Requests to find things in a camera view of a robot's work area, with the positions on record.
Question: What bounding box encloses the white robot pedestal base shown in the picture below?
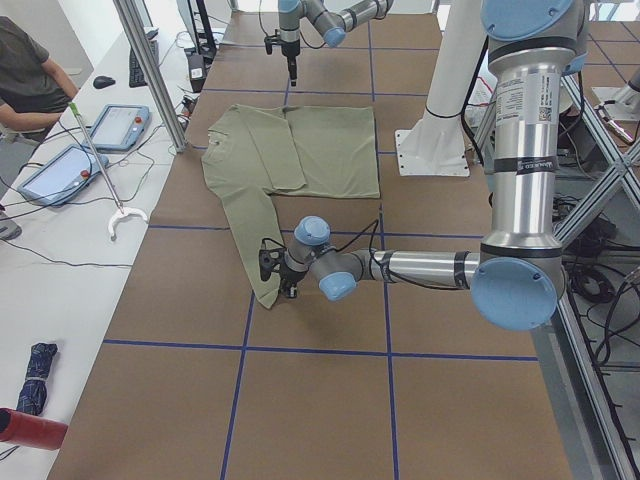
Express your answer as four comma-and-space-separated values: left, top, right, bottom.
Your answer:
395, 0, 487, 177

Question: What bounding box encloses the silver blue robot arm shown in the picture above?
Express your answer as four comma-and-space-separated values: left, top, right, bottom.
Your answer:
264, 0, 394, 86
277, 1, 589, 331

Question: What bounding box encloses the person in dark shirt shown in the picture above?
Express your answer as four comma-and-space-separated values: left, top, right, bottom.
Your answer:
1, 16, 79, 140

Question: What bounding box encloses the reacher grabber stick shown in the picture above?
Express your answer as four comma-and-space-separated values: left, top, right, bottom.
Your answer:
69, 102, 149, 242

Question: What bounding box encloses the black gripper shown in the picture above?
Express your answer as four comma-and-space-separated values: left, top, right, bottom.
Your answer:
279, 263, 308, 299
282, 43, 299, 86

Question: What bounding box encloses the aluminium frame post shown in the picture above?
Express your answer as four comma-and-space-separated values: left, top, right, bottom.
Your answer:
113, 0, 187, 153

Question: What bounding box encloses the red cylinder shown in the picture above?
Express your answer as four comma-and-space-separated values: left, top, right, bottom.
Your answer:
1, 408, 68, 451

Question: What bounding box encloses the olive green long-sleeve shirt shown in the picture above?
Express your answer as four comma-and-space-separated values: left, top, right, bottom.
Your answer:
201, 104, 380, 308

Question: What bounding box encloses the black computer mouse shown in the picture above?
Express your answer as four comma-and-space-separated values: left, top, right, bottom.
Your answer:
92, 75, 116, 90

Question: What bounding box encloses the far blue teach pendant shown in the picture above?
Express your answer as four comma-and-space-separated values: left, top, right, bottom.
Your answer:
90, 104, 151, 153

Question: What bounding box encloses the folded dark blue umbrella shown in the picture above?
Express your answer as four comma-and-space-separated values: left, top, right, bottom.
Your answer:
16, 343, 58, 416

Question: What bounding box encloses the near blue teach pendant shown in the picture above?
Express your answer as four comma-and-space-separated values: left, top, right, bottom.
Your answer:
17, 145, 109, 207

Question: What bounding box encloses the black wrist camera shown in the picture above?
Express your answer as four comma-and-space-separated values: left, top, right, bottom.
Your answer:
258, 237, 286, 282
264, 29, 281, 55

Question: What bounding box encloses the blue teach pendant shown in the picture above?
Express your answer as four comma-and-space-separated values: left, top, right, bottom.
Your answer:
90, 104, 151, 153
17, 145, 109, 207

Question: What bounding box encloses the aluminium frame rail structure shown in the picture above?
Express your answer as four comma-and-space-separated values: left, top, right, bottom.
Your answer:
474, 59, 640, 480

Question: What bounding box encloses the black power adapter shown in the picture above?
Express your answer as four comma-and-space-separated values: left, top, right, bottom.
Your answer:
187, 53, 207, 93

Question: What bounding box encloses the black keyboard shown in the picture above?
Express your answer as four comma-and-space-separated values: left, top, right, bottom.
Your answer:
128, 40, 159, 88

